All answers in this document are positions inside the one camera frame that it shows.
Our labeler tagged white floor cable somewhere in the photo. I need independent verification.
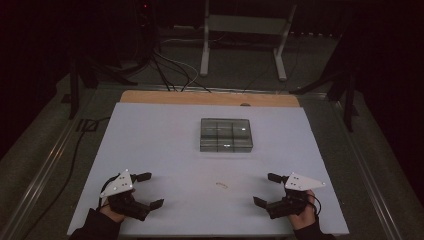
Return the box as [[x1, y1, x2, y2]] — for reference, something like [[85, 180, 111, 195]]
[[159, 38, 200, 85]]

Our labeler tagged white metal stand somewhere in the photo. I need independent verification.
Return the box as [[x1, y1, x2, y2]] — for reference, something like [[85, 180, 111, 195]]
[[199, 0, 298, 82]]

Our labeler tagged long black floor cable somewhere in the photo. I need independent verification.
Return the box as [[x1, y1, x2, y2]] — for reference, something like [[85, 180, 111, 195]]
[[22, 116, 111, 240]]

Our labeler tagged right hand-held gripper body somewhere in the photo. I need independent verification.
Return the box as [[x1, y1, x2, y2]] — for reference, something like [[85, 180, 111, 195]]
[[265, 172, 326, 220]]

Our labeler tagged aluminium floor rail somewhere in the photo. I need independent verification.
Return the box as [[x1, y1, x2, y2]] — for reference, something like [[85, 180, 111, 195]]
[[96, 83, 329, 98], [0, 113, 88, 240], [328, 99, 405, 240]]

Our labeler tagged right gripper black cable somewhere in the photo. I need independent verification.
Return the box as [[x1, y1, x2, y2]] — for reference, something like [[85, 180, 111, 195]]
[[309, 193, 323, 218]]

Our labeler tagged black stand with red light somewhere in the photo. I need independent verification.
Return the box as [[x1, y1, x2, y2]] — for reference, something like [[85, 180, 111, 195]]
[[132, 0, 158, 68]]

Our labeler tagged black floor cable bundle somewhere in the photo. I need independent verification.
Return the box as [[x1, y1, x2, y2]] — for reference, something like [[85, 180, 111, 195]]
[[150, 49, 212, 94]]

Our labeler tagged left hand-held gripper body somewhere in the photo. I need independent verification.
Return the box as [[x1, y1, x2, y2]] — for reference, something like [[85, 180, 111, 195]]
[[99, 169, 151, 222]]

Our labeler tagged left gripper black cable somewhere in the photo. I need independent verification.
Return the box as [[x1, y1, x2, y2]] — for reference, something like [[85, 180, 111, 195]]
[[97, 173, 122, 210]]

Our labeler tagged person's right hand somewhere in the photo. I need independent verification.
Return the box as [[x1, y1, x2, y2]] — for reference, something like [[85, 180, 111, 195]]
[[289, 189, 318, 231]]

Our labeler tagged person's left hand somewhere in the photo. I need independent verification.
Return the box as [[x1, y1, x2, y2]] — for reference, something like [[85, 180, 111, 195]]
[[99, 201, 127, 224]]

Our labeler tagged clear plastic compartment box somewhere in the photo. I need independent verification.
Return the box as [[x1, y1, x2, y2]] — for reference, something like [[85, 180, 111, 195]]
[[199, 117, 254, 154]]

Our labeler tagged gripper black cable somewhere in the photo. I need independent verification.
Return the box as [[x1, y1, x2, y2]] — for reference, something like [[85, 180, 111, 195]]
[[97, 173, 122, 210], [309, 193, 323, 218]]

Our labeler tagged black tripod stand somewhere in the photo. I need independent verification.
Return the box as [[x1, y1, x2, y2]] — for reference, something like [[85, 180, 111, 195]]
[[61, 54, 138, 120], [289, 33, 360, 133]]

